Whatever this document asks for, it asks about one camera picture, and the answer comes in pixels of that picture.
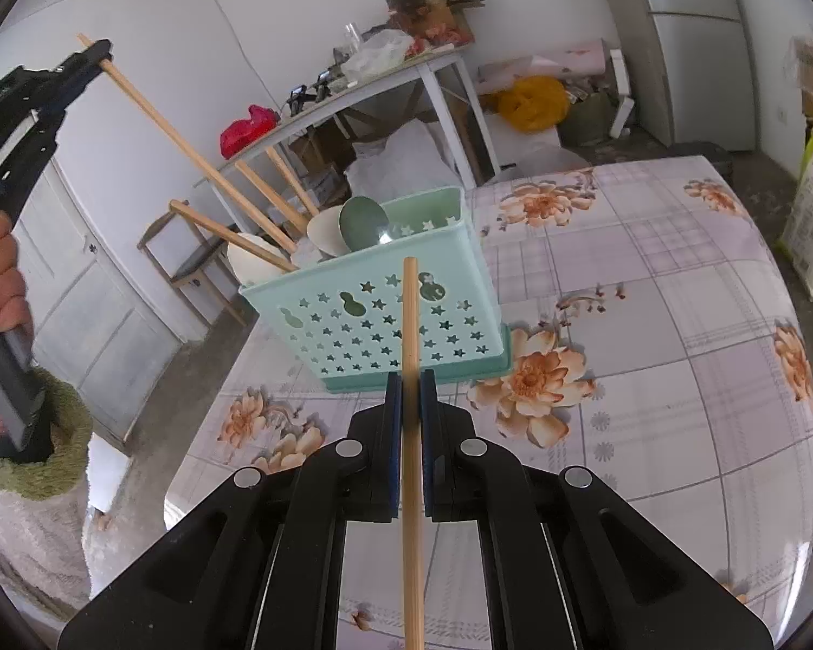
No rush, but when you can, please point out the dark green bag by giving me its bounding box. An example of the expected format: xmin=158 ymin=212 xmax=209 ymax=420
xmin=559 ymin=91 xmax=617 ymax=146

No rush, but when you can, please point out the brown picture box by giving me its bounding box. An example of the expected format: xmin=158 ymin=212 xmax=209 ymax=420
xmin=386 ymin=0 xmax=475 ymax=45

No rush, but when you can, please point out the group of wooden chopsticks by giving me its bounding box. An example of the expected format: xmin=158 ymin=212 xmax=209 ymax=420
xmin=168 ymin=146 xmax=322 ymax=273

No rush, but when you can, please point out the metal spoon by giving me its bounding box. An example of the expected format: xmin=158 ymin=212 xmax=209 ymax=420
xmin=339 ymin=196 xmax=392 ymax=249

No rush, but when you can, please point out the wooden chair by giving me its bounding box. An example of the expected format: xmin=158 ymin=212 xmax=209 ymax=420
xmin=139 ymin=199 xmax=248 ymax=326

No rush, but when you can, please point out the person's left forearm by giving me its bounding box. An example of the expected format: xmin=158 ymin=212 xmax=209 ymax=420
xmin=0 ymin=372 xmax=96 ymax=617

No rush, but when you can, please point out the grey refrigerator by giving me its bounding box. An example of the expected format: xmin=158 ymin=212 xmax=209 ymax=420
xmin=627 ymin=0 xmax=763 ymax=150

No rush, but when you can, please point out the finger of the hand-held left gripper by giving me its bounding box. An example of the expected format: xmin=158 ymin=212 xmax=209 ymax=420
xmin=41 ymin=39 xmax=115 ymax=124

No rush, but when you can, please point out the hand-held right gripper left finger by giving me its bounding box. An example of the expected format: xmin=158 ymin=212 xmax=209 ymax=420
xmin=57 ymin=372 xmax=404 ymax=650

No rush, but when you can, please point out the mint green utensil basket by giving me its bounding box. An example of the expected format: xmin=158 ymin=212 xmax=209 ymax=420
xmin=238 ymin=186 xmax=516 ymax=394

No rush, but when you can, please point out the white sack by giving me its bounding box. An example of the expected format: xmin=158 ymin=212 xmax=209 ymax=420
xmin=345 ymin=118 xmax=462 ymax=197

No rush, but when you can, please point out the pink floral roll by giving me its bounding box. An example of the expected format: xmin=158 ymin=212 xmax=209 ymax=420
xmin=478 ymin=39 xmax=614 ymax=92

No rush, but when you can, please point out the person's left hand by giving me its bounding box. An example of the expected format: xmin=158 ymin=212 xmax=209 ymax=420
xmin=0 ymin=210 xmax=36 ymax=436

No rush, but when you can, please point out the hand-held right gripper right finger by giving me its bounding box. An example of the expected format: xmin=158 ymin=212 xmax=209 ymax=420
xmin=420 ymin=371 xmax=773 ymax=650

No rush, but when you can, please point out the white table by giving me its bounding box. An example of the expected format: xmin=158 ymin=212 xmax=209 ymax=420
xmin=193 ymin=46 xmax=501 ymax=238

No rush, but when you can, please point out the white translucent plastic bag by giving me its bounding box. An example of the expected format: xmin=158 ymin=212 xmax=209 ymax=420
xmin=342 ymin=29 xmax=414 ymax=79

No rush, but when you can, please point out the floral tablecloth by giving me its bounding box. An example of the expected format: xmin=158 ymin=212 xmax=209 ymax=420
xmin=166 ymin=155 xmax=813 ymax=650

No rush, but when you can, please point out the single wooden chopstick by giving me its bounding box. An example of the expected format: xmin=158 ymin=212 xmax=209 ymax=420
xmin=76 ymin=32 xmax=292 ymax=258
xmin=401 ymin=256 xmax=427 ymax=650

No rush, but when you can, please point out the white foam board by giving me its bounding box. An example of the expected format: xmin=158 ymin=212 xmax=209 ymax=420
xmin=606 ymin=47 xmax=636 ymax=140

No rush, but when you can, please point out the plain cardboard box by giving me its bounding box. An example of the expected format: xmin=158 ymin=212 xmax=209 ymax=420
xmin=291 ymin=128 xmax=353 ymax=211

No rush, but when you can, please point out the red plastic bag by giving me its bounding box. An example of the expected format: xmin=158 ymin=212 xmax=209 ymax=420
xmin=220 ymin=105 xmax=280 ymax=158

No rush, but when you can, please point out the white panelled door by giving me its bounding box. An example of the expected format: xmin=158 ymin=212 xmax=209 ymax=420
xmin=10 ymin=155 xmax=184 ymax=441

